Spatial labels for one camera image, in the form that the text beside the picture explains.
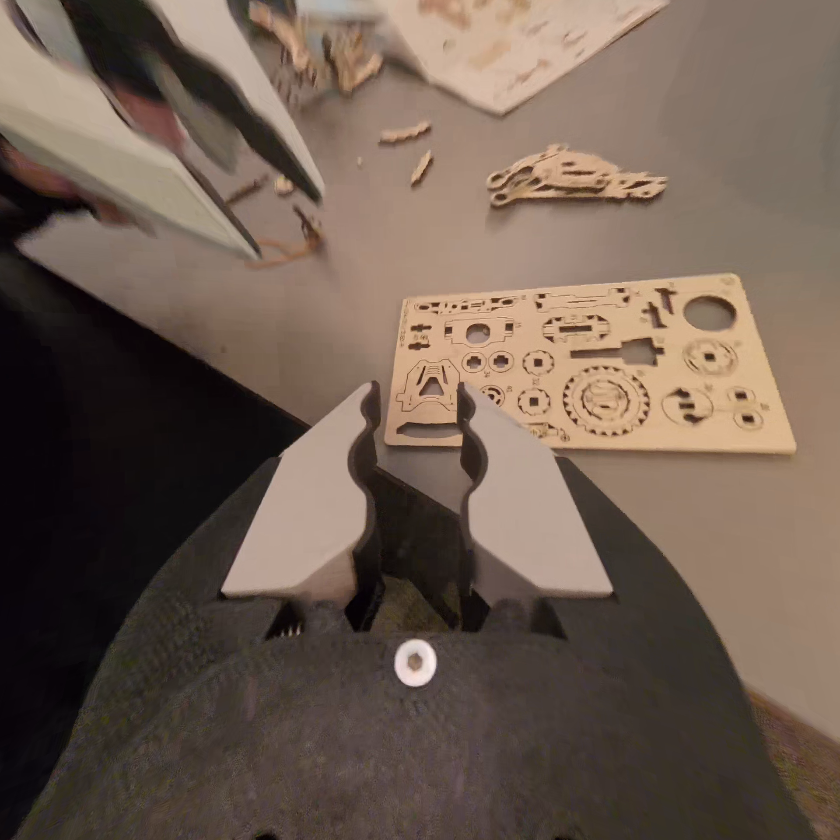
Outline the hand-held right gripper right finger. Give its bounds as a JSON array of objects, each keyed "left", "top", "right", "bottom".
[{"left": 456, "top": 382, "right": 616, "bottom": 631}]

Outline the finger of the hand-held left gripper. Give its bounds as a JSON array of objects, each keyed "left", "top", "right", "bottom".
[
  {"left": 0, "top": 0, "right": 263, "bottom": 261},
  {"left": 150, "top": 0, "right": 327, "bottom": 202}
]

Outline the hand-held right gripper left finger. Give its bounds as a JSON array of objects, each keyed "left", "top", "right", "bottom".
[{"left": 220, "top": 381, "right": 388, "bottom": 632}]

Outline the wooden cross-shaped part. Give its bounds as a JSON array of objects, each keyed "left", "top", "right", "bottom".
[{"left": 292, "top": 205, "right": 326, "bottom": 248}]

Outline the tan rubber band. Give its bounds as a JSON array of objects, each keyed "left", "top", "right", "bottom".
[{"left": 245, "top": 235, "right": 327, "bottom": 271}]

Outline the wooden sheet piece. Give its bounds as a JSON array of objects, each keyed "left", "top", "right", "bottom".
[{"left": 383, "top": 272, "right": 798, "bottom": 457}]

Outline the wooden buggy model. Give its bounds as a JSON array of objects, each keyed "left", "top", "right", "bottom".
[{"left": 248, "top": 0, "right": 385, "bottom": 106}]

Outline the person's left hand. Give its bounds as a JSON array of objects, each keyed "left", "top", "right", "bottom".
[{"left": 117, "top": 77, "right": 193, "bottom": 160}]

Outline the dark wooden shaft strip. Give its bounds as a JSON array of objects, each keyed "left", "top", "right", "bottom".
[{"left": 225, "top": 173, "right": 271, "bottom": 206}]

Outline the long notched wooden part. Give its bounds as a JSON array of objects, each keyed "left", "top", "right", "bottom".
[{"left": 378, "top": 120, "right": 433, "bottom": 146}]

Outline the open instruction booklet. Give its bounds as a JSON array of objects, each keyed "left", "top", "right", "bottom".
[{"left": 384, "top": 0, "right": 672, "bottom": 118}]

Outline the ornate wooden frame part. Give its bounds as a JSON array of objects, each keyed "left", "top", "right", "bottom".
[{"left": 486, "top": 143, "right": 669, "bottom": 210}]

